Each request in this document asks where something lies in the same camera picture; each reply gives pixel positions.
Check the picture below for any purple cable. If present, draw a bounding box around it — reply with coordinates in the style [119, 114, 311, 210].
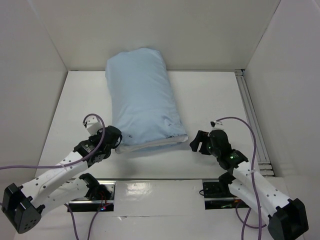
[214, 116, 268, 240]
[0, 113, 113, 240]

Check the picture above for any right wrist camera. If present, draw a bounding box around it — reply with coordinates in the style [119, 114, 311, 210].
[210, 120, 224, 131]

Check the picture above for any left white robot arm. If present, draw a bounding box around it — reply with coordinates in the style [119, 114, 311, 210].
[1, 126, 122, 234]

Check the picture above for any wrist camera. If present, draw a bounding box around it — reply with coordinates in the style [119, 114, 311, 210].
[210, 120, 224, 131]
[82, 118, 102, 136]

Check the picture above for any light blue pillowcase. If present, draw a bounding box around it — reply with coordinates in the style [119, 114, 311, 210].
[105, 48, 187, 146]

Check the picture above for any aluminium rail frame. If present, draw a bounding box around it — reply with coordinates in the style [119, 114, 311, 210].
[235, 69, 275, 178]

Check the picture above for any white pillow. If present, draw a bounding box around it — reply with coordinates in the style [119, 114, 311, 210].
[115, 134, 189, 154]

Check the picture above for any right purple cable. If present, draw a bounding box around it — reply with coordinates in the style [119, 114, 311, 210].
[214, 116, 268, 240]

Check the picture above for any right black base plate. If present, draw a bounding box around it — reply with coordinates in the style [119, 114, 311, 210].
[199, 181, 248, 210]

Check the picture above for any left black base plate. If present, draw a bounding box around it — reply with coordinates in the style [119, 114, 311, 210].
[68, 179, 116, 213]

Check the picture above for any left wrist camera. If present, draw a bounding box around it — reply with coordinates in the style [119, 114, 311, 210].
[82, 118, 102, 136]

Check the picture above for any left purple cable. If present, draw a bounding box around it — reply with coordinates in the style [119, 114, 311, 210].
[0, 113, 113, 240]

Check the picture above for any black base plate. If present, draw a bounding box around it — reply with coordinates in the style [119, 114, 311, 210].
[68, 179, 116, 213]
[199, 181, 248, 210]

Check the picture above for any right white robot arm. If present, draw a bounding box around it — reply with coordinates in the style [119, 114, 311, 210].
[189, 128, 309, 240]

